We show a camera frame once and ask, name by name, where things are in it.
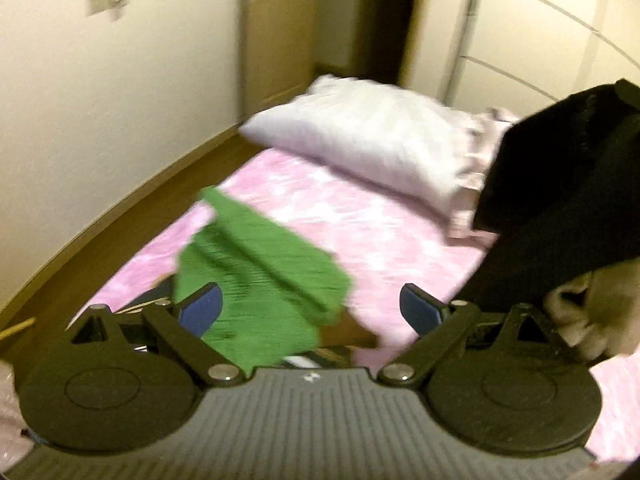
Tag green knit garment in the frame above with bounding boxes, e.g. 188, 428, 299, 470
174, 188, 352, 373

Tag black knit sweater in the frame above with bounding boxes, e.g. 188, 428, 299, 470
454, 79, 639, 312

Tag person's right hand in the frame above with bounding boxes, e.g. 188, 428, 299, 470
544, 259, 639, 362

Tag dark striped garment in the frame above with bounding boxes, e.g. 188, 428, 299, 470
117, 274, 175, 314

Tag brown garment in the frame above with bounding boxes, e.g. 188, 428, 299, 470
320, 309, 378, 349

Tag wooden stick tool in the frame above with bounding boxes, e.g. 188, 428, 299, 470
0, 316, 37, 341

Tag grey ribbed pillow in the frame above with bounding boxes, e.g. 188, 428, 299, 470
240, 75, 473, 217

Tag pink ruffled fabric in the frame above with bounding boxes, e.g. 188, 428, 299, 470
447, 106, 520, 246

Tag wooden door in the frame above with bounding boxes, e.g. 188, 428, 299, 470
241, 0, 318, 117

